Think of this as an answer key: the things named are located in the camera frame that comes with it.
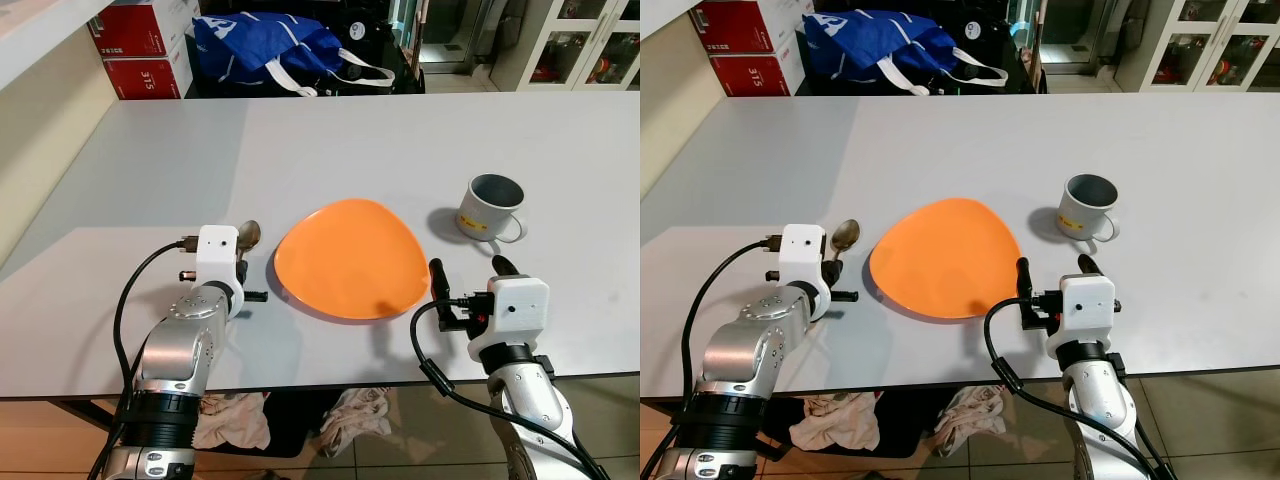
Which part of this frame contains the grey mug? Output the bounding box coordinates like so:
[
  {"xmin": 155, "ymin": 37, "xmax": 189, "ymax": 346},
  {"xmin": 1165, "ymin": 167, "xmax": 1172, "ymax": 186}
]
[
  {"xmin": 457, "ymin": 174, "xmax": 527, "ymax": 244},
  {"xmin": 1057, "ymin": 173, "xmax": 1120, "ymax": 244}
]

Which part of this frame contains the orange plate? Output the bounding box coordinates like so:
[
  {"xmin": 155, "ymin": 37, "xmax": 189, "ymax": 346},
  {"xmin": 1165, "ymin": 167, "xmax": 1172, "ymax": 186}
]
[
  {"xmin": 868, "ymin": 197, "xmax": 1022, "ymax": 321},
  {"xmin": 273, "ymin": 198, "xmax": 431, "ymax": 322}
]

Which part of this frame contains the pale pink crumpled cloth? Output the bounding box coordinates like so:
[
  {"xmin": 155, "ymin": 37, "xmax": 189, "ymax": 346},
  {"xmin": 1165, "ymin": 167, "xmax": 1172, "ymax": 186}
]
[
  {"xmin": 192, "ymin": 392, "xmax": 273, "ymax": 451},
  {"xmin": 788, "ymin": 392, "xmax": 869, "ymax": 451}
]

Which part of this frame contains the white patterned crumpled cloth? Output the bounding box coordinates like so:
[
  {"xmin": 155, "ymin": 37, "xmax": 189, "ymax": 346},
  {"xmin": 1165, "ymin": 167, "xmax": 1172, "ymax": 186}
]
[
  {"xmin": 318, "ymin": 387, "xmax": 393, "ymax": 459},
  {"xmin": 935, "ymin": 385, "xmax": 1004, "ymax": 459}
]

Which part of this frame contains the black bag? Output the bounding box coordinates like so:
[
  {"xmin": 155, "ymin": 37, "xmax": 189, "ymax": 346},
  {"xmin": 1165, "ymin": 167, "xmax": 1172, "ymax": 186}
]
[
  {"xmin": 330, "ymin": 15, "xmax": 426, "ymax": 96},
  {"xmin": 955, "ymin": 15, "xmax": 1046, "ymax": 96}
]

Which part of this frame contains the red box printed 315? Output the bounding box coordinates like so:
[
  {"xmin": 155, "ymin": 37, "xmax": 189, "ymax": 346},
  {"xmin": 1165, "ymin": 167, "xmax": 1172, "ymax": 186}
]
[
  {"xmin": 710, "ymin": 52, "xmax": 801, "ymax": 98},
  {"xmin": 103, "ymin": 55, "xmax": 191, "ymax": 101}
]

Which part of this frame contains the blue shopping bag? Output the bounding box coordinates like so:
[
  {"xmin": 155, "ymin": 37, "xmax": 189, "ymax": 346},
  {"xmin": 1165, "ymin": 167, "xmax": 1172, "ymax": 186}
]
[
  {"xmin": 192, "ymin": 12, "xmax": 396, "ymax": 98},
  {"xmin": 803, "ymin": 10, "xmax": 1009, "ymax": 97}
]

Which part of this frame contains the white glass-door cabinet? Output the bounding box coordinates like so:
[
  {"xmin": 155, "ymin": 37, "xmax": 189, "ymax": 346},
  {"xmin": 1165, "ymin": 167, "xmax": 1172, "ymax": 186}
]
[
  {"xmin": 490, "ymin": 0, "xmax": 641, "ymax": 93},
  {"xmin": 1115, "ymin": 0, "xmax": 1280, "ymax": 93}
]

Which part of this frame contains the red cardboard box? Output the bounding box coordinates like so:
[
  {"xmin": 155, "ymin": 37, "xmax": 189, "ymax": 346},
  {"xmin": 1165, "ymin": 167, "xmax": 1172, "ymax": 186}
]
[
  {"xmin": 88, "ymin": 0, "xmax": 196, "ymax": 59},
  {"xmin": 690, "ymin": 0, "xmax": 801, "ymax": 56}
]

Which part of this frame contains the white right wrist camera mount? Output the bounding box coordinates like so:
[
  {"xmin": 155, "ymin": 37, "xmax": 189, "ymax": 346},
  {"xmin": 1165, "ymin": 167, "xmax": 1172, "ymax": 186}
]
[
  {"xmin": 470, "ymin": 277, "xmax": 549, "ymax": 353},
  {"xmin": 1045, "ymin": 274, "xmax": 1118, "ymax": 351}
]

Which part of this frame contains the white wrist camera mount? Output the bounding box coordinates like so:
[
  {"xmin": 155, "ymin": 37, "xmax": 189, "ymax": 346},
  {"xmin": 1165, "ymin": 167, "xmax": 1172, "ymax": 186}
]
[
  {"xmin": 470, "ymin": 277, "xmax": 549, "ymax": 353},
  {"xmin": 1045, "ymin": 274, "xmax": 1118, "ymax": 351},
  {"xmin": 780, "ymin": 224, "xmax": 827, "ymax": 293},
  {"xmin": 195, "ymin": 225, "xmax": 241, "ymax": 293}
]

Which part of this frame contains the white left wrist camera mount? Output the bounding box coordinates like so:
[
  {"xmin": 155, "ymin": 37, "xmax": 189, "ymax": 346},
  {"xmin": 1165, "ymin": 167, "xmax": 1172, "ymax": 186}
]
[
  {"xmin": 780, "ymin": 224, "xmax": 827, "ymax": 293},
  {"xmin": 195, "ymin": 225, "xmax": 241, "ymax": 293}
]

